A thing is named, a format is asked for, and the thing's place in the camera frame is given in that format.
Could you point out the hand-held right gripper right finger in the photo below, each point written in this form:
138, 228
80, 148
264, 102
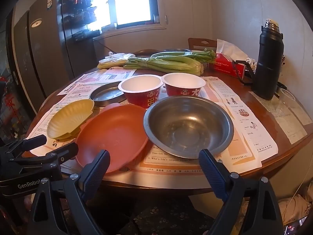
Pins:
212, 171

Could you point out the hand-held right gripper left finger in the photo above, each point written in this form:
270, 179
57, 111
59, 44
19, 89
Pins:
96, 169

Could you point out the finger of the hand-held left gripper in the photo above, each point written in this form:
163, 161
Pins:
27, 144
58, 155

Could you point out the yellow shell-shaped plate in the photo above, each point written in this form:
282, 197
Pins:
68, 117

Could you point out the orange plastic plate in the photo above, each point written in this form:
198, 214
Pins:
115, 132

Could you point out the steel bowl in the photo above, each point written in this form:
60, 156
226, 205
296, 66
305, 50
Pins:
188, 127

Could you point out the round steel plate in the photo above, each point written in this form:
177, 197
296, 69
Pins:
107, 94

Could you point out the red paper noodle bowl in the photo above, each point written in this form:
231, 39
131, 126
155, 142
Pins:
183, 82
139, 85

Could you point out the large printed newspaper spread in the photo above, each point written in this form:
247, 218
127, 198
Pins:
171, 173

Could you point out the red hanging decoration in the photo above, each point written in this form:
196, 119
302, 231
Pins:
9, 100

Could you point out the white cartoon worksheet page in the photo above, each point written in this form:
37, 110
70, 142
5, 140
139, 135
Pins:
244, 122

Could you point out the dark floral cushion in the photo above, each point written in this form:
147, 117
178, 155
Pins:
171, 215

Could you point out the light beige cloth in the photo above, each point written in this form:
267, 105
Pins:
293, 205

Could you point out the dark grey refrigerator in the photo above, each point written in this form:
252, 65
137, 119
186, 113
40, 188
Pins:
41, 53

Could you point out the pale paper sheet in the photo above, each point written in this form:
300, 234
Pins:
293, 124

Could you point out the colourful newspaper sheet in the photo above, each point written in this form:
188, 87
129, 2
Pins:
115, 74

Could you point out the smartphone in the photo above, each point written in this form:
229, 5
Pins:
294, 227

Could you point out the clear plastic cup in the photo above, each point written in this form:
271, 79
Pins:
287, 98

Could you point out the bag of yellow noodles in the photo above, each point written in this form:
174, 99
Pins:
110, 62

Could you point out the red tissue box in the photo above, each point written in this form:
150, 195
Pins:
227, 66

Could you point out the small white bottle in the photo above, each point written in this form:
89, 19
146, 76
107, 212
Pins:
249, 63

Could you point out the tied celery bunch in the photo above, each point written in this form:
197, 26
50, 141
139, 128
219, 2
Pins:
171, 64

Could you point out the black thermos bottle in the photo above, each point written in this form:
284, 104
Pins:
267, 66

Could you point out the leafy celery bunch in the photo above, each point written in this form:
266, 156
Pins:
176, 53

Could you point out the steel dish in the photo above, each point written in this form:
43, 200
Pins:
176, 50

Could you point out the wooden chair with cutout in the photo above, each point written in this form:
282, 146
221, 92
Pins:
195, 44

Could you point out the window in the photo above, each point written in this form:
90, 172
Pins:
132, 2

